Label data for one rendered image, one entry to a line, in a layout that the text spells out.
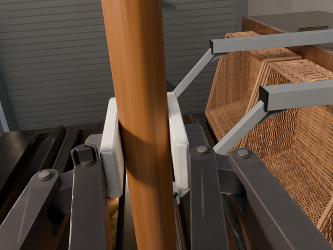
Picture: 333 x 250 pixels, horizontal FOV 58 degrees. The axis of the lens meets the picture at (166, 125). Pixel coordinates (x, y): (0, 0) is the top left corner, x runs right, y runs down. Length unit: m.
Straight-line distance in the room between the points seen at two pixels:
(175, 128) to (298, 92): 0.51
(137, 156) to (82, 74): 3.46
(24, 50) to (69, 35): 0.53
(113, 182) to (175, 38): 3.38
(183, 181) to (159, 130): 0.03
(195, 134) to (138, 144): 0.03
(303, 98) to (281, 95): 0.05
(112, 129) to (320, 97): 0.56
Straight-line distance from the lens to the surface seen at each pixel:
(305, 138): 1.31
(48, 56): 3.67
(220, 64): 1.76
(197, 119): 1.85
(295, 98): 0.66
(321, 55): 1.18
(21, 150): 1.84
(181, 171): 0.16
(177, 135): 0.15
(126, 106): 0.17
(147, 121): 0.17
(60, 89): 3.73
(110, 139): 0.16
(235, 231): 1.08
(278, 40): 1.14
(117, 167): 0.15
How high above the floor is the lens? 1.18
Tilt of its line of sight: 3 degrees down
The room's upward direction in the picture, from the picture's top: 96 degrees counter-clockwise
